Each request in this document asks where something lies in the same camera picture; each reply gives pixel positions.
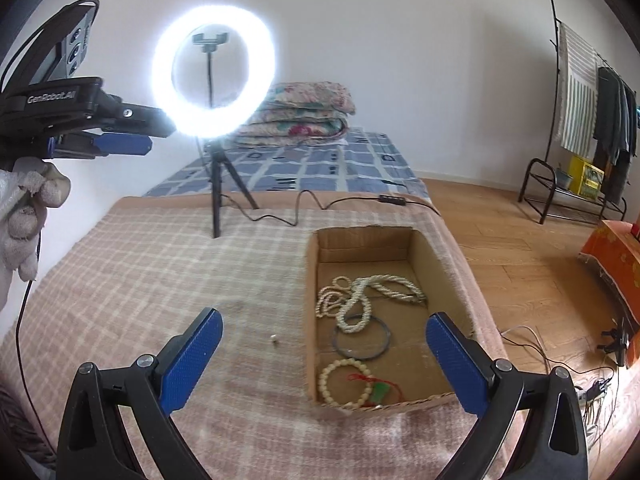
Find brown cardboard box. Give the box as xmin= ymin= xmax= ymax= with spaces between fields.
xmin=304 ymin=226 xmax=475 ymax=419

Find orange covered low table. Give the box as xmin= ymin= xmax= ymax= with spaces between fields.
xmin=580 ymin=220 xmax=640 ymax=368

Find striped hanging towel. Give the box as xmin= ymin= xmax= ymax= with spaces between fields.
xmin=555 ymin=22 xmax=599 ymax=159

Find thick twisted pearl necklace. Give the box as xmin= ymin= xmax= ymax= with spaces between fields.
xmin=335 ymin=272 xmax=429 ymax=335

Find dark blue bangle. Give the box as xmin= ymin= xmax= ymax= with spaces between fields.
xmin=331 ymin=316 xmax=392 ymax=361

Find blue patterned bed sheet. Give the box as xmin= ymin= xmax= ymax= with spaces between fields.
xmin=142 ymin=127 xmax=432 ymax=198

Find bead bracelet with green charm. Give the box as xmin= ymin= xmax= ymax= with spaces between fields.
xmin=316 ymin=356 xmax=407 ymax=410

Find black clamp on floor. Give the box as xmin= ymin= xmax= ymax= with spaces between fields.
xmin=597 ymin=318 xmax=634 ymax=367

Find folded floral quilt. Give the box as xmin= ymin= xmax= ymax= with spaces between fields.
xmin=231 ymin=81 xmax=356 ymax=146

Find black power cable with remote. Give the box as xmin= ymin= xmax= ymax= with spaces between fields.
xmin=196 ymin=138 xmax=444 ymax=229

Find black phone holder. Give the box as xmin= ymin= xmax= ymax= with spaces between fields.
xmin=192 ymin=32 xmax=229 ymax=108

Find white gloved left hand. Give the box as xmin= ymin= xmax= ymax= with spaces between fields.
xmin=1 ymin=157 xmax=72 ymax=308

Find white power strip with cables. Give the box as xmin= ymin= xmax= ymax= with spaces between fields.
xmin=499 ymin=324 xmax=626 ymax=456

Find pink plaid blanket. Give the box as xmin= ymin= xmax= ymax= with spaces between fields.
xmin=1 ymin=197 xmax=506 ymax=479

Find white ring light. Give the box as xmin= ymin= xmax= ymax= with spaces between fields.
xmin=149 ymin=3 xmax=277 ymax=140

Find thin pearl necklace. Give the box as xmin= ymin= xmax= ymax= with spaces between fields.
xmin=314 ymin=275 xmax=354 ymax=320

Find black clothes rack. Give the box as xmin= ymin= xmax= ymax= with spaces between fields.
xmin=518 ymin=9 xmax=639 ymax=224

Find dark hanging clothes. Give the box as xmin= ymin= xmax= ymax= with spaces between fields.
xmin=592 ymin=66 xmax=638 ymax=205

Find yellow box on rack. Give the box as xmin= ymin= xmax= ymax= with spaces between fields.
xmin=568 ymin=155 xmax=604 ymax=200

